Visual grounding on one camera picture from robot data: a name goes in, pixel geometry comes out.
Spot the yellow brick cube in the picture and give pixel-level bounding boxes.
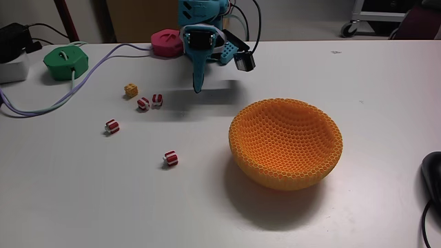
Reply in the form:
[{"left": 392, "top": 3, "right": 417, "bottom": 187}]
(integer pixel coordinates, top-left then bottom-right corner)
[{"left": 123, "top": 83, "right": 139, "bottom": 99}]

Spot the yellow honeycomb basket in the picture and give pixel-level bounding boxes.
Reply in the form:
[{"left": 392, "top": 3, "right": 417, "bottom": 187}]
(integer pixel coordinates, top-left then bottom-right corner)
[{"left": 228, "top": 97, "right": 344, "bottom": 192}]

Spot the pink octagonal box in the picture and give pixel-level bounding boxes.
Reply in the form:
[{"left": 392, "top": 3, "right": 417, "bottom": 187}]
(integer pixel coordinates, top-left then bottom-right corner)
[{"left": 150, "top": 28, "right": 185, "bottom": 58}]

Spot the brown wooden cabinet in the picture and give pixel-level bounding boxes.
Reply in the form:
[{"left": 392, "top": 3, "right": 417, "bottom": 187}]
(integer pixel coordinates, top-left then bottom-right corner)
[{"left": 105, "top": 0, "right": 180, "bottom": 44}]

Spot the green octagonal box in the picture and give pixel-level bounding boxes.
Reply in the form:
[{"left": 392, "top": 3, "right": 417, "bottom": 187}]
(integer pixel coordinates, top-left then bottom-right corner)
[{"left": 43, "top": 45, "right": 90, "bottom": 82}]

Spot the red pole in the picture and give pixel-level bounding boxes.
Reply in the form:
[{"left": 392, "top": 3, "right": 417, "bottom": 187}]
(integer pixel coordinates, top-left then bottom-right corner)
[{"left": 53, "top": 0, "right": 81, "bottom": 43}]

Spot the grey wheeled cart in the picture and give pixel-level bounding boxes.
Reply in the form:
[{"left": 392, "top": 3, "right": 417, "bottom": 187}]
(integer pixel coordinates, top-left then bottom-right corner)
[{"left": 340, "top": 0, "right": 425, "bottom": 39}]

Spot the white box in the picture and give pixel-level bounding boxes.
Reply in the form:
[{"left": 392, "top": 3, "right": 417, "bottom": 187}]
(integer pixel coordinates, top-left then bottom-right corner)
[{"left": 0, "top": 51, "right": 31, "bottom": 85}]

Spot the black power adapter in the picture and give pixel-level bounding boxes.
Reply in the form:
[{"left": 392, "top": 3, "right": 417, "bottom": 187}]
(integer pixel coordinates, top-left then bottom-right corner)
[{"left": 0, "top": 22, "right": 44, "bottom": 65}]

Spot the dark maroon chair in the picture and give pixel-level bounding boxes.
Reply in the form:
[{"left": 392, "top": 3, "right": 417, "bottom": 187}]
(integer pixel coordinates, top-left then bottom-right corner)
[{"left": 391, "top": 2, "right": 441, "bottom": 41}]

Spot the black computer mouse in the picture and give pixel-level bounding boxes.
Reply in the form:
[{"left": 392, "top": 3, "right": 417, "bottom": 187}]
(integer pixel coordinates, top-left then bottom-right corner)
[{"left": 420, "top": 151, "right": 441, "bottom": 207}]

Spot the black camera box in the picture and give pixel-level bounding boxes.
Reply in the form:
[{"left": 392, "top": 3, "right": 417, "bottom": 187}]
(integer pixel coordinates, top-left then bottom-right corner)
[{"left": 233, "top": 50, "right": 256, "bottom": 72}]

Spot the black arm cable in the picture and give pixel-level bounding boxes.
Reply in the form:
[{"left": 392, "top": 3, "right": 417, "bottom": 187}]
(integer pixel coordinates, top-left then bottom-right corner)
[{"left": 229, "top": 2, "right": 250, "bottom": 41}]

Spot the black camera cable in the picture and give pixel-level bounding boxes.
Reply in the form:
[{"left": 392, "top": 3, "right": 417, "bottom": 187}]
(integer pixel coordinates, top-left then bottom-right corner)
[{"left": 251, "top": 0, "right": 263, "bottom": 54}]

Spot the purple cable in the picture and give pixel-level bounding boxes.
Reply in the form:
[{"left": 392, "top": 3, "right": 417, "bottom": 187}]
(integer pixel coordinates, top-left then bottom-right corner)
[
  {"left": 0, "top": 54, "right": 153, "bottom": 116},
  {"left": 0, "top": 43, "right": 153, "bottom": 118}
]

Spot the pale green cable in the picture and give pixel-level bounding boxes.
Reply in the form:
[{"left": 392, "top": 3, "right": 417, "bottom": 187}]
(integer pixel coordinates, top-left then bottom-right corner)
[{"left": 10, "top": 68, "right": 76, "bottom": 116}]

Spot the black adapter cable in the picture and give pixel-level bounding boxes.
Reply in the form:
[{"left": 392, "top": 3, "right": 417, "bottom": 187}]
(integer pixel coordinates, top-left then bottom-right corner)
[{"left": 27, "top": 22, "right": 70, "bottom": 39}]

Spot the black mouse cable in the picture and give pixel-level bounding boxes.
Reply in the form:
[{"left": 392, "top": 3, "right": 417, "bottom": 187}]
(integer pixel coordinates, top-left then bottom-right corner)
[{"left": 421, "top": 199, "right": 435, "bottom": 248}]

